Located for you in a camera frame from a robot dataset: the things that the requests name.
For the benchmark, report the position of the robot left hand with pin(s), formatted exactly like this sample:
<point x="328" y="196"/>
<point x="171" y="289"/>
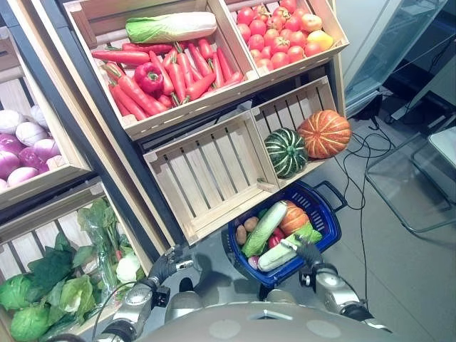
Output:
<point x="165" y="265"/>

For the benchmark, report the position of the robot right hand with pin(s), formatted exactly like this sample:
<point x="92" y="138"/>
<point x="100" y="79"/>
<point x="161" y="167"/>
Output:
<point x="308" y="252"/>

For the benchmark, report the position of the napa cabbage with frilly leaves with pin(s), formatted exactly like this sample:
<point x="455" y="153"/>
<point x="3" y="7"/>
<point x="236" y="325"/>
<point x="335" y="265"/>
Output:
<point x="279" y="252"/>

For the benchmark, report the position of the robot left arm silver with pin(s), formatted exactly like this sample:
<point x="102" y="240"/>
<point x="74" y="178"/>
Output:
<point x="133" y="303"/>

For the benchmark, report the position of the robot right arm silver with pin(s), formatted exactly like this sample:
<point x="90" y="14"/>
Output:
<point x="335" y="288"/>

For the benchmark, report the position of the blue plastic shopping basket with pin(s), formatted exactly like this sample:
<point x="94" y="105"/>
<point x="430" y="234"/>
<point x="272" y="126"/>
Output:
<point x="322" y="221"/>

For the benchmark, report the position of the small red bell pepper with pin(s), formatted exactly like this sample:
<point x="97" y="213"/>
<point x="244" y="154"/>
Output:
<point x="275" y="239"/>

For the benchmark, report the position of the small orange pumpkin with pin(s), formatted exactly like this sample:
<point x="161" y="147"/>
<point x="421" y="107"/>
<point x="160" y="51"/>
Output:
<point x="294" y="218"/>

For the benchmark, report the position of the white cauliflower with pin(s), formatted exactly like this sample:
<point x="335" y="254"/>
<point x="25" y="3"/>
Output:
<point x="128" y="267"/>

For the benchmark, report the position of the robot left leg silver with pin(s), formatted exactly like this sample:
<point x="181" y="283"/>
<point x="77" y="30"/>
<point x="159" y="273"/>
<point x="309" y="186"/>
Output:
<point x="183" y="304"/>

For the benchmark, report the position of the robot leg silver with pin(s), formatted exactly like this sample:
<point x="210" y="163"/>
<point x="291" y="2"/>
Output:
<point x="183" y="304"/>
<point x="281" y="296"/>

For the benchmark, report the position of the long napa cabbage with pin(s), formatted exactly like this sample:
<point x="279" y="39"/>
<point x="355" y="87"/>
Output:
<point x="265" y="228"/>

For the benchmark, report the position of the robot right leg silver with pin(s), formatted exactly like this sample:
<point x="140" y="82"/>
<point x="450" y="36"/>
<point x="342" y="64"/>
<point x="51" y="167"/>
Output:
<point x="281" y="296"/>

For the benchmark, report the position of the small red onion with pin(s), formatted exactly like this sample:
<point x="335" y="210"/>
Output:
<point x="253" y="263"/>

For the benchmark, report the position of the brown potato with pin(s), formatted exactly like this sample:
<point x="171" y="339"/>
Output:
<point x="251" y="223"/>
<point x="241" y="234"/>

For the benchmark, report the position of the bagged leafy greens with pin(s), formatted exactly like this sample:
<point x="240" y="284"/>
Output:
<point x="103" y="231"/>

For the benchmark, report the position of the robot torso grey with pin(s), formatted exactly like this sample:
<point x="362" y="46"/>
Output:
<point x="263" y="324"/>

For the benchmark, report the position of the light green loose cabbage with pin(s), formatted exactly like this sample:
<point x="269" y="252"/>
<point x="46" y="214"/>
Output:
<point x="76" y="294"/>

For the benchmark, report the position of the dark green striped pumpkin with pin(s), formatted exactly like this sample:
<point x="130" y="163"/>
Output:
<point x="286" y="153"/>

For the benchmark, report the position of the empty wooden slatted crate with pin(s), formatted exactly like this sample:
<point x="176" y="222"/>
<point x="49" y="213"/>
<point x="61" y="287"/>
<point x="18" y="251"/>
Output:
<point x="210" y="167"/>

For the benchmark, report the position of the dark green leafy vegetable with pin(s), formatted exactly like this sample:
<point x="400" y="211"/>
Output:
<point x="50" y="265"/>

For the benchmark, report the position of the large orange striped pumpkin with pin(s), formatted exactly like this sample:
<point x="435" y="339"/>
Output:
<point x="325" y="133"/>

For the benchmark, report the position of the wooden crate with onions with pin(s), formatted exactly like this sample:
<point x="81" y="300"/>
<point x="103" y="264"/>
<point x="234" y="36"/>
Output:
<point x="53" y="174"/>

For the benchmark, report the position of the wooden crate with greens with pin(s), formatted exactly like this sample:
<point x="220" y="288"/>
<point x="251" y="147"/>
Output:
<point x="21" y="246"/>

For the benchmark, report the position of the green round cabbage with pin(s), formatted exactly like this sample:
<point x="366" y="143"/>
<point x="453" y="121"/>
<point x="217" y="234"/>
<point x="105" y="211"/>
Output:
<point x="16" y="290"/>
<point x="30" y="322"/>

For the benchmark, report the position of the wooden crate with pumpkins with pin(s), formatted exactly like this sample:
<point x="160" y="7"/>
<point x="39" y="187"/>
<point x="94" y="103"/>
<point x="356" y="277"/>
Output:
<point x="285" y="107"/>

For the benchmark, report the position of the wooden crate with carrots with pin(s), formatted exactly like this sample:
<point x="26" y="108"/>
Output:
<point x="185" y="115"/>

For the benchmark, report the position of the orange carrot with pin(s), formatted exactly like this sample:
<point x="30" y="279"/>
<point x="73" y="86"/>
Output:
<point x="205" y="48"/>
<point x="113" y="70"/>
<point x="136" y="92"/>
<point x="169" y="58"/>
<point x="162" y="73"/>
<point x="199" y="58"/>
<point x="184" y="66"/>
<point x="177" y="81"/>
<point x="165" y="101"/>
<point x="200" y="86"/>
<point x="224" y="64"/>
<point x="216" y="71"/>
<point x="229" y="78"/>
<point x="121" y="56"/>
<point x="128" y="104"/>

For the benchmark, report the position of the purple onion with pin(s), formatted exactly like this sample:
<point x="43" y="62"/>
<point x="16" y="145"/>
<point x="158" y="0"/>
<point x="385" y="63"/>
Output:
<point x="10" y="143"/>
<point x="22" y="175"/>
<point x="32" y="159"/>
<point x="7" y="164"/>
<point x="47" y="147"/>

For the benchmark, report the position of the large red bell pepper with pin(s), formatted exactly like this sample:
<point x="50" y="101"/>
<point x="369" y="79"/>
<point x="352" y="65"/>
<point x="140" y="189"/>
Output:
<point x="149" y="77"/>

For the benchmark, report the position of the white onion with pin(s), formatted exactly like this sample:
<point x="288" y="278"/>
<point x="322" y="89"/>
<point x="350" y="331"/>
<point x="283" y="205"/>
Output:
<point x="9" y="121"/>
<point x="39" y="115"/>
<point x="30" y="133"/>

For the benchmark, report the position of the red tomato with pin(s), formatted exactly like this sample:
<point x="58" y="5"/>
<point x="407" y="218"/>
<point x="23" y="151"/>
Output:
<point x="271" y="36"/>
<point x="295" y="53"/>
<point x="261" y="12"/>
<point x="281" y="13"/>
<point x="244" y="32"/>
<point x="264" y="64"/>
<point x="256" y="42"/>
<point x="265" y="52"/>
<point x="293" y="23"/>
<point x="301" y="12"/>
<point x="279" y="60"/>
<point x="313" y="48"/>
<point x="257" y="27"/>
<point x="288" y="4"/>
<point x="274" y="22"/>
<point x="255" y="54"/>
<point x="297" y="38"/>
<point x="245" y="16"/>
<point x="280" y="45"/>

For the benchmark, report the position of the yellow orange fruit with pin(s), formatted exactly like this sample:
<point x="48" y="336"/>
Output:
<point x="320" y="38"/>

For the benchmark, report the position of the dark red carrot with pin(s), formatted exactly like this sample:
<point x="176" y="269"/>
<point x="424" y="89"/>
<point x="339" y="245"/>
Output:
<point x="147" y="47"/>

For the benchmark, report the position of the glass display freezer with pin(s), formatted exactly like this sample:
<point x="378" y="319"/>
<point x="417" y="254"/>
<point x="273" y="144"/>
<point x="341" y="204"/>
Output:
<point x="392" y="46"/>

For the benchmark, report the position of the wooden crate with tomatoes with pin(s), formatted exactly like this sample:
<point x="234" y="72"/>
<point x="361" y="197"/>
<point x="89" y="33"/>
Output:
<point x="331" y="25"/>

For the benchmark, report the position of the peach coloured apple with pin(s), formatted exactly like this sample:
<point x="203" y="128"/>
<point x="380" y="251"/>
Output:
<point x="311" y="22"/>

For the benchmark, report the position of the large pale napa cabbage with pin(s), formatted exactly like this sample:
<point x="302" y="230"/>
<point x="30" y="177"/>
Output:
<point x="171" y="26"/>

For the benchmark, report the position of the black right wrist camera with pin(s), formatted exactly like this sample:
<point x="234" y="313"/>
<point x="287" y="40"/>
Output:
<point x="305" y="278"/>

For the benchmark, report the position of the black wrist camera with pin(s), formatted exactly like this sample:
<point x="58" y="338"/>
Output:
<point x="162" y="296"/>
<point x="305" y="278"/>

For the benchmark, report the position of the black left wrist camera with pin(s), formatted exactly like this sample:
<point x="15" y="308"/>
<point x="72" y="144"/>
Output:
<point x="162" y="296"/>

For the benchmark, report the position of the black metal shelf frame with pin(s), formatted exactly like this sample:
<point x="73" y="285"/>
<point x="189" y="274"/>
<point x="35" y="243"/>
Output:
<point x="162" y="217"/>

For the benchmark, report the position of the metal frame glass table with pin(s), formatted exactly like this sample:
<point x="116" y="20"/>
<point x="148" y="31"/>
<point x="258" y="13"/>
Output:
<point x="409" y="185"/>

